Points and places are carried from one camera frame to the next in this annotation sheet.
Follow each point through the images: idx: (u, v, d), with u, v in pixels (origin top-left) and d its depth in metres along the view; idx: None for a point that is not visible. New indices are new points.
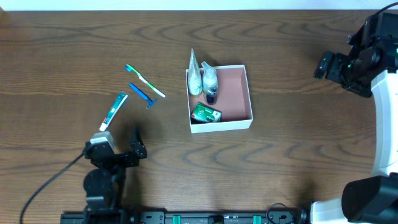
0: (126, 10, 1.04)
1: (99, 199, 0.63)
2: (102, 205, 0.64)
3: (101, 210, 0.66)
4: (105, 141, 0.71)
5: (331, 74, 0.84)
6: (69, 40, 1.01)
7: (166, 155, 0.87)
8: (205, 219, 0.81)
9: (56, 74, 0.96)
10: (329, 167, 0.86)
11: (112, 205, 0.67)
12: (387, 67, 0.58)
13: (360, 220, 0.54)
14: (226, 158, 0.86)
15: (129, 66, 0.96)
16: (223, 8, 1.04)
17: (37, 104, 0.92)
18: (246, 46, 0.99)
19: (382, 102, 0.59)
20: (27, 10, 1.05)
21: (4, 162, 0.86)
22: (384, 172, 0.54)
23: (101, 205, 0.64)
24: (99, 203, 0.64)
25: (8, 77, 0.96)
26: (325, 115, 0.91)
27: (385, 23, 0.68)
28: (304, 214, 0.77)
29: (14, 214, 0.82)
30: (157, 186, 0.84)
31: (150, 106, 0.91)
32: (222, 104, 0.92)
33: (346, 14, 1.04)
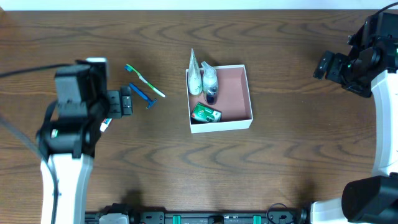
0: (125, 10, 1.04)
1: (70, 79, 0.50)
2: (74, 93, 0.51)
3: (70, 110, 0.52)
4: (104, 61, 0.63)
5: (331, 74, 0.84)
6: (68, 40, 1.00)
7: (166, 155, 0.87)
8: (205, 219, 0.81)
9: (55, 74, 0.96)
10: (329, 167, 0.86)
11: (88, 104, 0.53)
12: (387, 67, 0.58)
13: (360, 221, 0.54)
14: (226, 159, 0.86)
15: (128, 66, 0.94)
16: (223, 8, 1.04)
17: (37, 104, 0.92)
18: (246, 46, 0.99)
19: (382, 102, 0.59)
20: (26, 10, 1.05)
21: (4, 162, 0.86)
22: (385, 172, 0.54)
23: (71, 89, 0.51)
24: (68, 88, 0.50)
25: (8, 77, 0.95)
26: (326, 115, 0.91)
27: (385, 23, 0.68)
28: (304, 214, 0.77)
29: (14, 214, 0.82)
30: (157, 186, 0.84)
31: (150, 106, 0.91)
32: (222, 104, 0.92)
33: (346, 14, 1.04)
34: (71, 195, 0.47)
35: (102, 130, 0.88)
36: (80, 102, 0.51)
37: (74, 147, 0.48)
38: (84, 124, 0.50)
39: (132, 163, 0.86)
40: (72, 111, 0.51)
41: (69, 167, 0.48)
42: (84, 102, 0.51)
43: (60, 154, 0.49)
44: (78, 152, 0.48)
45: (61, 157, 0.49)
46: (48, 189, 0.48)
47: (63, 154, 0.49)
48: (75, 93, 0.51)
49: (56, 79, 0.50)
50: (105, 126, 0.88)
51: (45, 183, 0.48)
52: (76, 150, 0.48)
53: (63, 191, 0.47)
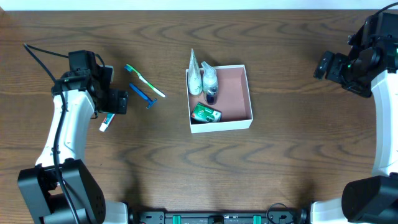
0: (125, 10, 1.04)
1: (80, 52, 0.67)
2: (82, 62, 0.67)
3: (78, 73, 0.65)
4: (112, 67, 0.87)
5: (331, 74, 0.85)
6: (69, 40, 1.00)
7: (166, 155, 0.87)
8: (204, 219, 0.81)
9: (56, 74, 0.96)
10: (329, 167, 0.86)
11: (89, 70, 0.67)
12: (387, 67, 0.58)
13: (360, 221, 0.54)
14: (226, 159, 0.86)
15: (128, 66, 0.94)
16: (223, 8, 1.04)
17: (37, 104, 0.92)
18: (246, 46, 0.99)
19: (382, 102, 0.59)
20: (27, 10, 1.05)
21: (4, 162, 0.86)
22: (384, 172, 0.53)
23: (80, 60, 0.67)
24: (78, 58, 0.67)
25: (8, 77, 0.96)
26: (326, 115, 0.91)
27: (385, 23, 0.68)
28: (304, 214, 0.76)
29: (13, 214, 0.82)
30: (157, 186, 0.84)
31: (150, 106, 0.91)
32: (222, 104, 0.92)
33: (346, 14, 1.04)
34: (76, 110, 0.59)
35: (102, 130, 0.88)
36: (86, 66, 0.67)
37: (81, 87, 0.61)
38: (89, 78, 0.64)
39: (132, 163, 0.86)
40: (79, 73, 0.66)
41: (77, 93, 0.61)
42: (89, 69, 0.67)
43: (69, 93, 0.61)
44: (83, 88, 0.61)
45: (70, 94, 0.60)
46: (58, 105, 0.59)
47: (72, 92, 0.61)
48: (83, 62, 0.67)
49: (70, 55, 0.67)
50: (105, 126, 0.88)
51: (56, 102, 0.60)
52: (81, 87, 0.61)
53: (69, 106, 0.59)
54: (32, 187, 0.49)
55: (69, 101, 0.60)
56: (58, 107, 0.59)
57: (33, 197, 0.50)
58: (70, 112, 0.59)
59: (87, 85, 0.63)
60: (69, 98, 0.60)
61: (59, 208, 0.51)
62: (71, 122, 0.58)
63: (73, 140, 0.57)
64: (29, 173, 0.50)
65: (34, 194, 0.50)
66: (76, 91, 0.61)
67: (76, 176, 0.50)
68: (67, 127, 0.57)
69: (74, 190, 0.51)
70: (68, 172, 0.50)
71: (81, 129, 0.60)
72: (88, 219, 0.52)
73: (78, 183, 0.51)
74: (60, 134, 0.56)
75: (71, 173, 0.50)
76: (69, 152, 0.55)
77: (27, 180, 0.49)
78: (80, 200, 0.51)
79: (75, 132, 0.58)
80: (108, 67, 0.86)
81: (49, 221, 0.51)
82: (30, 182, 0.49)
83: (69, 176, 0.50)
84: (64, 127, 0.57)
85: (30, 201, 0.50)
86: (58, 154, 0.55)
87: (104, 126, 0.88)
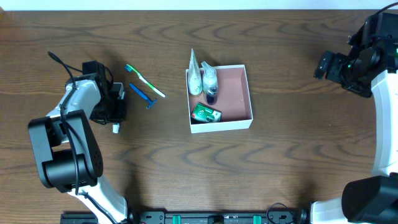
0: (126, 10, 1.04)
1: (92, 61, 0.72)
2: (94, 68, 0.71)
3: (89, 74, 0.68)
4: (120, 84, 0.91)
5: (331, 74, 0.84)
6: (68, 40, 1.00)
7: (166, 155, 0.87)
8: (204, 219, 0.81)
9: (56, 74, 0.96)
10: (329, 167, 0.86)
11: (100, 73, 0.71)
12: (387, 67, 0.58)
13: (360, 221, 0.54)
14: (226, 158, 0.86)
15: (129, 66, 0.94)
16: (223, 8, 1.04)
17: (37, 103, 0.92)
18: (246, 46, 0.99)
19: (382, 102, 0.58)
20: (27, 10, 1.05)
21: (4, 162, 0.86)
22: (384, 172, 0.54)
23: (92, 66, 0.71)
24: (90, 65, 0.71)
25: (8, 77, 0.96)
26: (326, 114, 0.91)
27: (385, 23, 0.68)
28: (304, 214, 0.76)
29: (13, 214, 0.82)
30: (157, 186, 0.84)
31: (150, 106, 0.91)
32: (222, 104, 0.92)
33: (346, 14, 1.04)
34: (87, 87, 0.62)
35: (115, 131, 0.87)
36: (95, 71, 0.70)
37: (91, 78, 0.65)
38: (97, 78, 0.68)
39: (132, 163, 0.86)
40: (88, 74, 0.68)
41: (89, 78, 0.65)
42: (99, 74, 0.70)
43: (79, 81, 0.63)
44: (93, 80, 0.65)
45: (81, 81, 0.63)
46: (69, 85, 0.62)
47: (82, 81, 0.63)
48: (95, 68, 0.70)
49: (85, 63, 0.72)
50: (116, 126, 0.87)
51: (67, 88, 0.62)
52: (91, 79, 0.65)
53: (79, 84, 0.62)
54: (40, 133, 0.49)
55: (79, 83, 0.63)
56: (69, 84, 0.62)
57: (40, 143, 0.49)
58: (79, 88, 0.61)
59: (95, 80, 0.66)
60: (79, 83, 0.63)
61: (61, 158, 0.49)
62: (80, 92, 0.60)
63: (79, 104, 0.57)
64: (37, 121, 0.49)
65: (40, 141, 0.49)
66: (86, 79, 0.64)
67: (79, 124, 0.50)
68: (76, 94, 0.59)
69: (77, 139, 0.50)
70: (71, 118, 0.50)
71: (87, 102, 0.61)
72: (88, 171, 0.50)
73: (81, 132, 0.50)
74: (69, 100, 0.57)
75: (76, 120, 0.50)
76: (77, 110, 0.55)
77: (36, 125, 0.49)
78: (82, 149, 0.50)
79: (82, 99, 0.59)
80: (117, 83, 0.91)
81: (50, 171, 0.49)
82: (38, 127, 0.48)
83: (73, 122, 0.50)
84: (74, 95, 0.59)
85: (36, 146, 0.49)
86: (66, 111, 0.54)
87: (114, 126, 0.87)
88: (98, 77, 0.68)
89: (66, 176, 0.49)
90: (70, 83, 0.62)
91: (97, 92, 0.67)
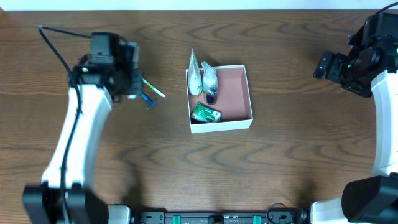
0: (126, 10, 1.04)
1: (104, 36, 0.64)
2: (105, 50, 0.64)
3: (98, 65, 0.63)
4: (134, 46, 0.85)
5: (331, 74, 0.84)
6: (68, 40, 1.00)
7: (166, 155, 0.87)
8: (204, 219, 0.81)
9: (56, 74, 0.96)
10: (329, 167, 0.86)
11: (111, 59, 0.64)
12: (387, 68, 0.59)
13: (360, 221, 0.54)
14: (226, 158, 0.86)
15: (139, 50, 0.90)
16: (223, 8, 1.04)
17: (37, 103, 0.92)
18: (246, 46, 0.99)
19: (382, 102, 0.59)
20: (27, 10, 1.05)
21: (4, 162, 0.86)
22: (384, 172, 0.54)
23: (102, 43, 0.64)
24: (100, 42, 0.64)
25: (8, 77, 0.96)
26: (326, 115, 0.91)
27: (385, 24, 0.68)
28: (304, 214, 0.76)
29: (13, 214, 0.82)
30: (157, 186, 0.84)
31: (150, 106, 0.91)
32: (222, 104, 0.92)
33: (346, 14, 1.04)
34: (92, 114, 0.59)
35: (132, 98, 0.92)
36: (109, 53, 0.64)
37: (99, 78, 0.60)
38: (110, 68, 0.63)
39: (132, 163, 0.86)
40: (100, 59, 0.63)
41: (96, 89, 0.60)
42: (112, 56, 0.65)
43: (86, 77, 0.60)
44: (102, 85, 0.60)
45: (88, 85, 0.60)
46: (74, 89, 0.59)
47: (89, 78, 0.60)
48: (106, 46, 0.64)
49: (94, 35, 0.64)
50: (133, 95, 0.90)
51: (71, 98, 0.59)
52: (100, 83, 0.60)
53: (84, 107, 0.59)
54: (36, 207, 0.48)
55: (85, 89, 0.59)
56: (74, 104, 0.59)
57: (38, 214, 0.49)
58: (85, 114, 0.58)
59: (106, 80, 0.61)
60: (87, 83, 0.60)
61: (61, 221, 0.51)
62: (86, 125, 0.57)
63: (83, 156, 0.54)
64: (34, 193, 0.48)
65: (37, 212, 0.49)
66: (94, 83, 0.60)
67: (79, 206, 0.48)
68: (81, 127, 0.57)
69: (76, 215, 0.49)
70: (70, 200, 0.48)
71: (94, 135, 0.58)
72: None
73: (81, 211, 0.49)
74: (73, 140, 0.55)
75: (71, 198, 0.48)
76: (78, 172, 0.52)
77: (32, 195, 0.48)
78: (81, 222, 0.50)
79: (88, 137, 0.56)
80: (130, 44, 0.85)
81: None
82: (34, 201, 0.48)
83: (72, 203, 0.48)
84: (76, 133, 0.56)
85: (34, 214, 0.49)
86: (66, 171, 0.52)
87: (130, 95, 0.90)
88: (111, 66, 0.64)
89: None
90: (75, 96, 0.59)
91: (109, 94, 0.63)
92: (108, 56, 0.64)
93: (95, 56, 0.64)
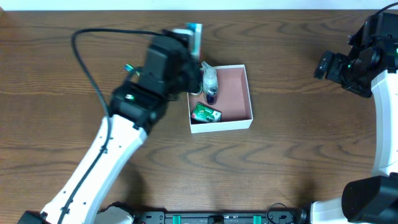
0: (126, 10, 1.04)
1: (158, 53, 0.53)
2: (155, 71, 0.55)
3: (145, 89, 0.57)
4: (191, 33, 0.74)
5: (331, 74, 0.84)
6: (69, 40, 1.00)
7: (166, 155, 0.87)
8: (204, 219, 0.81)
9: (55, 73, 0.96)
10: (329, 167, 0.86)
11: (161, 83, 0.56)
12: (387, 67, 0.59)
13: (360, 221, 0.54)
14: (226, 159, 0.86)
15: (194, 26, 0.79)
16: (223, 8, 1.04)
17: (37, 104, 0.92)
18: (246, 46, 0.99)
19: (382, 102, 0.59)
20: (27, 10, 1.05)
21: (4, 162, 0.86)
22: (384, 172, 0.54)
23: (155, 62, 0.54)
24: (154, 59, 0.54)
25: (7, 77, 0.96)
26: (326, 115, 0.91)
27: (385, 24, 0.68)
28: (304, 214, 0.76)
29: (13, 214, 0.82)
30: (157, 187, 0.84)
31: None
32: (222, 104, 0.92)
33: (346, 14, 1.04)
34: (115, 157, 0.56)
35: None
36: (161, 77, 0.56)
37: (139, 112, 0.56)
38: (157, 96, 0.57)
39: (132, 163, 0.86)
40: (149, 81, 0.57)
41: (130, 128, 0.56)
42: (163, 79, 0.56)
43: (129, 105, 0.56)
44: (140, 124, 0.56)
45: (127, 117, 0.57)
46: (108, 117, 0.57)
47: (129, 107, 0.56)
48: (159, 66, 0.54)
49: (150, 49, 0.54)
50: None
51: (103, 127, 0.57)
52: (140, 120, 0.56)
53: (110, 145, 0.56)
54: None
55: (119, 122, 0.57)
56: (102, 135, 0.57)
57: None
58: (110, 153, 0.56)
59: (147, 117, 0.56)
60: (126, 114, 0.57)
61: None
62: (106, 167, 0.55)
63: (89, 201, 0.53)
64: None
65: None
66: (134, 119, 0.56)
67: None
68: (99, 167, 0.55)
69: None
70: None
71: (113, 175, 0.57)
72: None
73: None
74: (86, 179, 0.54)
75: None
76: (78, 219, 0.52)
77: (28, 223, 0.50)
78: None
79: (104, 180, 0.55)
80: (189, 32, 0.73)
81: None
82: None
83: None
84: (91, 174, 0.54)
85: None
86: (67, 213, 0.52)
87: None
88: (157, 94, 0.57)
89: None
90: (106, 129, 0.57)
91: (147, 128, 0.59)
92: (158, 79, 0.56)
93: (146, 74, 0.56)
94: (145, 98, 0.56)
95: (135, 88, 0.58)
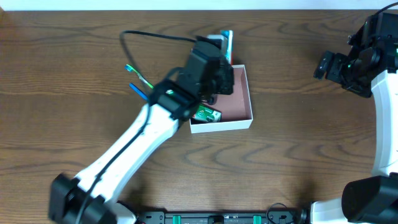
0: (126, 10, 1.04)
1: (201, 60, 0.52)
2: (194, 73, 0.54)
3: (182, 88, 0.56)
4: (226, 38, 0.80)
5: (331, 74, 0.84)
6: (69, 40, 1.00)
7: (166, 155, 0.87)
8: (204, 219, 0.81)
9: (56, 74, 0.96)
10: (329, 167, 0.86)
11: (198, 86, 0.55)
12: (387, 67, 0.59)
13: (360, 221, 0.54)
14: (226, 159, 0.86)
15: (227, 33, 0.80)
16: (223, 8, 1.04)
17: (37, 104, 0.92)
18: (246, 46, 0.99)
19: (382, 102, 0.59)
20: (27, 10, 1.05)
21: (4, 162, 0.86)
22: (385, 172, 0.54)
23: (196, 66, 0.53)
24: (196, 63, 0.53)
25: (7, 77, 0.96)
26: (326, 115, 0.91)
27: (385, 23, 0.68)
28: (304, 214, 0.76)
29: (13, 214, 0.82)
30: (158, 187, 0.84)
31: None
32: (222, 104, 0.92)
33: (346, 14, 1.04)
34: (150, 141, 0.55)
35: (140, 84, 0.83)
36: (198, 79, 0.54)
37: (175, 108, 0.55)
38: (193, 96, 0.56)
39: None
40: (187, 82, 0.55)
41: (165, 118, 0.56)
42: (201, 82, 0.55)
43: (166, 99, 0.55)
44: (176, 117, 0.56)
45: (162, 109, 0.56)
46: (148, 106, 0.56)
47: (167, 102, 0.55)
48: (199, 70, 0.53)
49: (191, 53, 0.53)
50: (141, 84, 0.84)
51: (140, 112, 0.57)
52: (175, 114, 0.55)
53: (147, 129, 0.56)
54: (58, 199, 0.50)
55: (158, 111, 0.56)
56: (141, 120, 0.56)
57: (56, 206, 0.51)
58: (145, 135, 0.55)
59: (181, 112, 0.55)
60: (163, 106, 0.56)
61: None
62: (138, 149, 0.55)
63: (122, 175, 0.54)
64: (65, 183, 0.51)
65: (56, 203, 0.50)
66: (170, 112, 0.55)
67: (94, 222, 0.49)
68: (132, 148, 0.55)
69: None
70: (91, 210, 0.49)
71: (142, 158, 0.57)
72: None
73: None
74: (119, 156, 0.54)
75: (89, 205, 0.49)
76: (109, 189, 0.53)
77: (62, 185, 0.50)
78: None
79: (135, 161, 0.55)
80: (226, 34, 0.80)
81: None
82: (61, 193, 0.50)
83: (90, 214, 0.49)
84: (125, 152, 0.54)
85: (53, 203, 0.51)
86: (99, 182, 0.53)
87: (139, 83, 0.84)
88: (193, 95, 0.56)
89: None
90: (145, 114, 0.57)
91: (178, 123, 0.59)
92: (195, 82, 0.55)
93: (185, 75, 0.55)
94: (182, 96, 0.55)
95: (175, 85, 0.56)
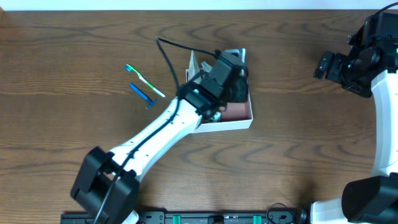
0: (126, 10, 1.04)
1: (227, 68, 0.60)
2: (219, 78, 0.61)
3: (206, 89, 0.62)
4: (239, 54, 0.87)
5: (331, 74, 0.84)
6: (69, 40, 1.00)
7: (166, 155, 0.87)
8: (204, 219, 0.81)
9: (56, 73, 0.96)
10: (329, 167, 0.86)
11: (221, 89, 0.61)
12: (387, 67, 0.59)
13: (360, 221, 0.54)
14: (226, 158, 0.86)
15: (241, 50, 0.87)
16: (223, 8, 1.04)
17: (37, 103, 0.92)
18: (246, 46, 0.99)
19: (382, 102, 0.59)
20: (26, 9, 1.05)
21: (4, 162, 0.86)
22: (385, 172, 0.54)
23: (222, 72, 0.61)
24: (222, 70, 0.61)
25: (7, 77, 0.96)
26: (326, 115, 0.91)
27: (385, 23, 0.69)
28: (304, 214, 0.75)
29: (13, 214, 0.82)
30: (158, 186, 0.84)
31: (150, 106, 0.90)
32: None
33: (347, 14, 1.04)
34: (177, 130, 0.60)
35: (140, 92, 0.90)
36: (222, 83, 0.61)
37: (200, 105, 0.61)
38: (215, 98, 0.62)
39: None
40: (212, 85, 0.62)
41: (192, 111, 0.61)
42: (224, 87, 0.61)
43: (193, 98, 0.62)
44: (201, 112, 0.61)
45: (188, 106, 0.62)
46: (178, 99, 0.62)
47: (194, 99, 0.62)
48: (224, 75, 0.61)
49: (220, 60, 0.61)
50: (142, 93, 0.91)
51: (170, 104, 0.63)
52: (199, 110, 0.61)
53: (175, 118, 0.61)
54: (91, 168, 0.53)
55: (186, 106, 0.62)
56: (171, 110, 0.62)
57: (87, 175, 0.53)
58: (173, 125, 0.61)
59: (204, 111, 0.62)
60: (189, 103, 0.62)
61: (97, 191, 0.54)
62: (167, 135, 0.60)
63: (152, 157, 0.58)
64: (101, 154, 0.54)
65: (87, 171, 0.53)
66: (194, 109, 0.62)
67: (122, 195, 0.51)
68: (162, 134, 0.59)
69: (111, 198, 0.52)
70: (122, 183, 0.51)
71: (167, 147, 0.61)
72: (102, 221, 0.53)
73: (118, 200, 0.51)
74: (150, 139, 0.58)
75: (122, 177, 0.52)
76: (139, 166, 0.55)
77: (96, 158, 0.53)
78: (109, 206, 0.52)
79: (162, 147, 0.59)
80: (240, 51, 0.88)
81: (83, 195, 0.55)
82: (95, 162, 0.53)
83: (120, 187, 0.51)
84: (156, 136, 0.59)
85: (84, 172, 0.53)
86: (131, 159, 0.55)
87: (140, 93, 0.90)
88: (214, 96, 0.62)
89: (91, 209, 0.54)
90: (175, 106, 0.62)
91: (201, 121, 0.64)
92: (219, 86, 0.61)
93: (210, 79, 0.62)
94: (206, 96, 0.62)
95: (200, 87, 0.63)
